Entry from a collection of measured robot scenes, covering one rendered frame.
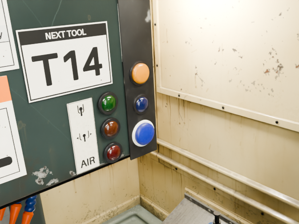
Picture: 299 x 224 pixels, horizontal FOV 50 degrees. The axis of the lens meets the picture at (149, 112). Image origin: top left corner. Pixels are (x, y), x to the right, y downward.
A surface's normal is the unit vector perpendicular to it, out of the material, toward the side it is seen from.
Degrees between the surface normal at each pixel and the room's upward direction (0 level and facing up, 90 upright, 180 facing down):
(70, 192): 90
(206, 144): 90
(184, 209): 24
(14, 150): 90
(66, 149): 90
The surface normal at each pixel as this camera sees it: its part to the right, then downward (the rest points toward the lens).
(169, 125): -0.77, 0.25
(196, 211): -0.36, -0.76
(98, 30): 0.63, 0.23
